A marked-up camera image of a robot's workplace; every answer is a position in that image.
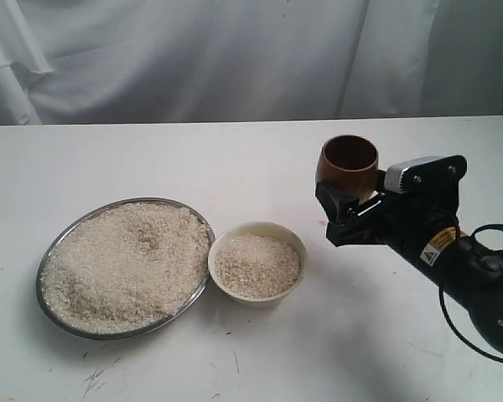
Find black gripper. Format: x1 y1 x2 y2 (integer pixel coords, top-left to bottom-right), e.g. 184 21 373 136
315 155 467 279

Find brown wooden cup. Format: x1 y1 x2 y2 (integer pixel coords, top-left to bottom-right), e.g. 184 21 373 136
315 135 379 203

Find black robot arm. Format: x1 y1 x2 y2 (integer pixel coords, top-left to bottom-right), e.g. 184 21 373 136
315 155 503 363

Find small white ceramic bowl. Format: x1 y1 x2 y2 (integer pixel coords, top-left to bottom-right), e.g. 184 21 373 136
208 222 307 307

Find pile of uncooked white rice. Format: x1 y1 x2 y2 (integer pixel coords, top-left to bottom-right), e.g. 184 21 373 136
215 234 301 299

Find white rice grains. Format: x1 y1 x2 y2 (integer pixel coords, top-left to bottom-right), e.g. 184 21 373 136
43 204 210 334

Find metal plate of rice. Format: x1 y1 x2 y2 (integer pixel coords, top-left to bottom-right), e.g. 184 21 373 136
35 198 215 341

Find white backdrop curtain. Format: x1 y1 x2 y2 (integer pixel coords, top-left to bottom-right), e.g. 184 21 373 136
0 1 503 125

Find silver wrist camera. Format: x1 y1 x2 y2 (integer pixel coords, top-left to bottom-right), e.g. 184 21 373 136
383 156 440 193

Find black cable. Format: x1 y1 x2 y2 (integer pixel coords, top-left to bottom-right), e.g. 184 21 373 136
438 224 503 365

